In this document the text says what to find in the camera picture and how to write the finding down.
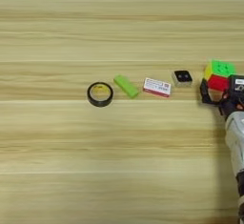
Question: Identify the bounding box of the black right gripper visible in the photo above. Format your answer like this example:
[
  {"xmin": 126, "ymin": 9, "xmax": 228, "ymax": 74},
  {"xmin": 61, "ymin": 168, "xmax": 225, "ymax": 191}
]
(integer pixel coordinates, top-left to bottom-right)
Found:
[{"xmin": 199, "ymin": 78, "xmax": 244, "ymax": 117}]

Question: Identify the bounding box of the colourful puzzle cube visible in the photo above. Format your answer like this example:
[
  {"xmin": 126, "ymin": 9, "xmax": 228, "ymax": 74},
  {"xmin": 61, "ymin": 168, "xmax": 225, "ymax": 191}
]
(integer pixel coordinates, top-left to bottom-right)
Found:
[{"xmin": 203, "ymin": 59, "xmax": 236, "ymax": 92}]

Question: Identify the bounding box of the red and white card box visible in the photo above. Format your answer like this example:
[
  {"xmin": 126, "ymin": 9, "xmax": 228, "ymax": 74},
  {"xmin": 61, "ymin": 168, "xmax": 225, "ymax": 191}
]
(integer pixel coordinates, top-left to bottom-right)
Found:
[{"xmin": 142, "ymin": 76, "xmax": 173, "ymax": 98}]

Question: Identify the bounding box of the black tape roll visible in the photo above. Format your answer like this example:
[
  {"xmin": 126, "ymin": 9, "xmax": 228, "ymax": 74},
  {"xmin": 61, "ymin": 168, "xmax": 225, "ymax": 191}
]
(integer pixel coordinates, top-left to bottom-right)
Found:
[{"xmin": 86, "ymin": 81, "xmax": 114, "ymax": 108}]

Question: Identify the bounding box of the small grey box black top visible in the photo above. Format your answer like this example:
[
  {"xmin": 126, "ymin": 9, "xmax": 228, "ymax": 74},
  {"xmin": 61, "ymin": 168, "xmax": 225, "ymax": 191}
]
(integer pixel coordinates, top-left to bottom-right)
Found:
[{"xmin": 171, "ymin": 70, "xmax": 193, "ymax": 88}]

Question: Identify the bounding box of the black box with white label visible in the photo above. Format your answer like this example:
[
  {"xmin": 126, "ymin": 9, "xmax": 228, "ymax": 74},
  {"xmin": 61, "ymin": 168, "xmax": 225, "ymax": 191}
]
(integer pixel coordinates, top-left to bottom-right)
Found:
[{"xmin": 228, "ymin": 73, "xmax": 244, "ymax": 94}]

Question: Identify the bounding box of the green rectangular block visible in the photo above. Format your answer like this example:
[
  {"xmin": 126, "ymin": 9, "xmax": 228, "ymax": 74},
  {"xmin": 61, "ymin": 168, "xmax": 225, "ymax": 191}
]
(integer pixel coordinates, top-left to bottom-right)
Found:
[{"xmin": 112, "ymin": 73, "xmax": 140, "ymax": 99}]

